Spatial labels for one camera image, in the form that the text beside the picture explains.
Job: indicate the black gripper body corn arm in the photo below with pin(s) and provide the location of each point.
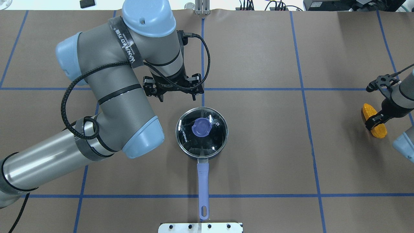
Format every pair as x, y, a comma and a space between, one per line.
389, 107

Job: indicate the black gripper finger corn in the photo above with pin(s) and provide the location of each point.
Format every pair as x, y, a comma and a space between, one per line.
375, 120

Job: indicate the yellow corn cob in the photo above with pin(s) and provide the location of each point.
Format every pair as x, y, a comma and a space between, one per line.
367, 111

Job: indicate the glass pot lid blue knob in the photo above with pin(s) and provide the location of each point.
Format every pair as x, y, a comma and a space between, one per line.
202, 133

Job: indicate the silver robot arm at pot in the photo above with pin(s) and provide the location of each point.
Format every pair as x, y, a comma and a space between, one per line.
124, 61

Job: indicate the silver robot arm with corn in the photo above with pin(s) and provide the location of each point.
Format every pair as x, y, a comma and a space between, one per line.
398, 102

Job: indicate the dark blue saucepan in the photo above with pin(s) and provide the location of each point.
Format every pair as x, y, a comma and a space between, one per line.
203, 188

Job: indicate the small black device on table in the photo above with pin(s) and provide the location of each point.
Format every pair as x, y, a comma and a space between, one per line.
87, 3

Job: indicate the black monitor top right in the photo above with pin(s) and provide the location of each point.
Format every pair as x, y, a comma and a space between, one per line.
353, 5

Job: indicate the black wrist camera mount pot arm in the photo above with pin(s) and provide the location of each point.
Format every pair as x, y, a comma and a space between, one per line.
196, 82

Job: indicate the black wrist camera mount corn arm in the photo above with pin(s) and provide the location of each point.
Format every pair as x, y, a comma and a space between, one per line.
384, 84

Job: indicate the aluminium frame post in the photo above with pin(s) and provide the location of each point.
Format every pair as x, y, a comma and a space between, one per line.
202, 7

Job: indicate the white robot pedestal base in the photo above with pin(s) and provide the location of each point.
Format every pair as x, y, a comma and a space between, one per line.
219, 227

